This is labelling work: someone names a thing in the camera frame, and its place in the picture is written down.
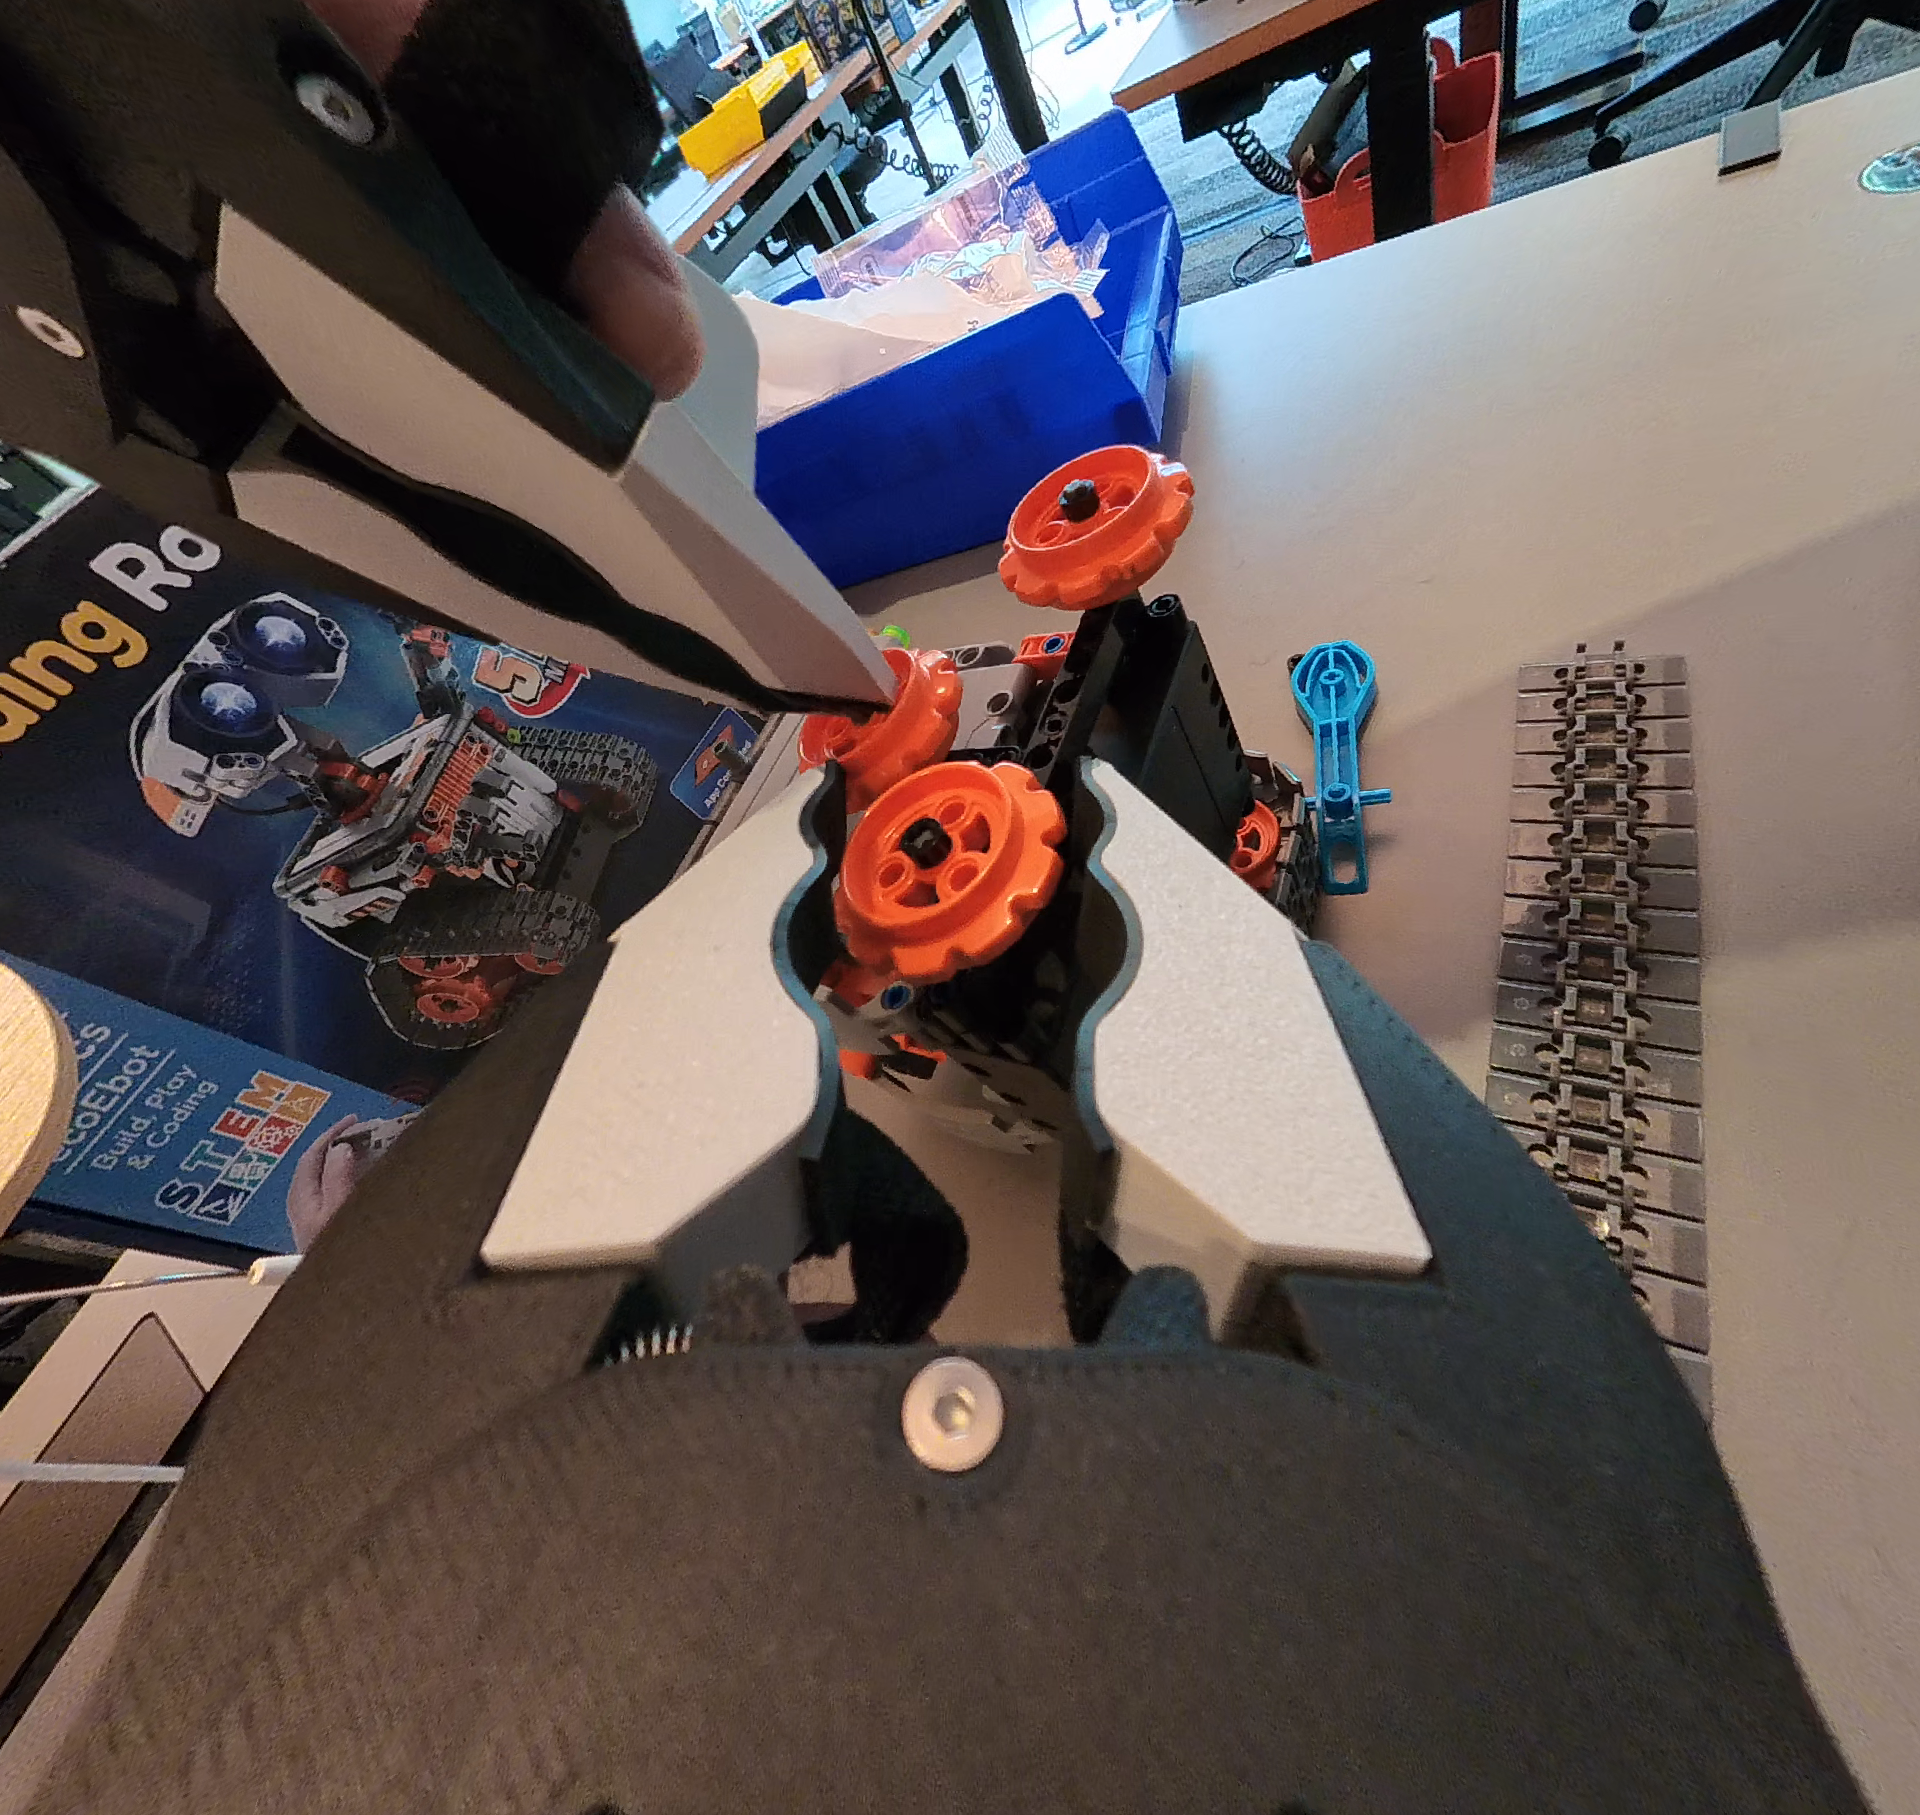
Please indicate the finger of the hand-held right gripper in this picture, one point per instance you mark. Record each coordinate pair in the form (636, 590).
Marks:
(342, 528)
(451, 375)

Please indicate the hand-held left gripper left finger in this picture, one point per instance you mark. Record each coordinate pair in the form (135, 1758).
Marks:
(672, 1065)

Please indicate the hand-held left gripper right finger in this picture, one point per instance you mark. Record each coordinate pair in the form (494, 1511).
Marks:
(1246, 1089)

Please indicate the grey orange toy brick robot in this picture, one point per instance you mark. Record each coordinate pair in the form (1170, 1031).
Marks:
(942, 871)

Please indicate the grey toy track strip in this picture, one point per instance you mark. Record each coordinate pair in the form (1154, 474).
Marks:
(1600, 944)

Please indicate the person's right hand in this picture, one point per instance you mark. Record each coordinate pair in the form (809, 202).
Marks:
(646, 300)

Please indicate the blue plastic toy wrench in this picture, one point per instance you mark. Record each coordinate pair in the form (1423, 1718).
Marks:
(1337, 860)

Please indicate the dark blue toy packaging box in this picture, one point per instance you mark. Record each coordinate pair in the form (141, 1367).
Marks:
(221, 823)

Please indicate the white crumpled packing bags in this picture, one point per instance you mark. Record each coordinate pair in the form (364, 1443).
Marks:
(818, 346)

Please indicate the yellow storage bin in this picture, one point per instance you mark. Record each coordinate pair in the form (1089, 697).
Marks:
(737, 116)

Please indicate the blue storage bin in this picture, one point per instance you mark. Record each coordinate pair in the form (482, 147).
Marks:
(978, 404)

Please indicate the orange red waste bin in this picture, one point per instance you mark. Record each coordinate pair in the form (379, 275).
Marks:
(1460, 116)

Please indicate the small grey block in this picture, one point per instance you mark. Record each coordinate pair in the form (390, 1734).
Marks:
(1747, 137)

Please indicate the round silver desk grommet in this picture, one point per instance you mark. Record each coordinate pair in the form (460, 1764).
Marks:
(1897, 174)

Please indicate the black metal post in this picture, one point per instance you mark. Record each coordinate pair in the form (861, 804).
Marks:
(999, 27)

